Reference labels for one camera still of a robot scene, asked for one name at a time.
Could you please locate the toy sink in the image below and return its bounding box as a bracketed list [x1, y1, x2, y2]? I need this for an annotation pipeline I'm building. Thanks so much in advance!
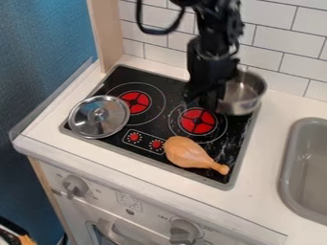
[276, 117, 327, 227]

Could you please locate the toy chicken drumstick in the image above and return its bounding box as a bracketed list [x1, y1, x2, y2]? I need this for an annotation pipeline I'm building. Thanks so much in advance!
[162, 135, 231, 176]

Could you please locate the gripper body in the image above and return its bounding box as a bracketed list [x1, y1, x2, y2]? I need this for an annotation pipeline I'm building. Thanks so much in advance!
[185, 37, 242, 94]

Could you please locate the toy stove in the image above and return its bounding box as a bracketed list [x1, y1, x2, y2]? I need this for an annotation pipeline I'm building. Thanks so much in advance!
[58, 64, 262, 191]

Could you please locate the silver pot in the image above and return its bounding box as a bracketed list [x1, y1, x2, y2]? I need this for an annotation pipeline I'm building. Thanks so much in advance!
[215, 71, 269, 117]

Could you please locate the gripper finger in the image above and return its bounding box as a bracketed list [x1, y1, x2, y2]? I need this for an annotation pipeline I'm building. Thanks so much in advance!
[184, 89, 228, 112]

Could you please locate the silver lid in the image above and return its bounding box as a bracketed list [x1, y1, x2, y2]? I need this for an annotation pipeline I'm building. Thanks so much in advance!
[66, 94, 132, 140]

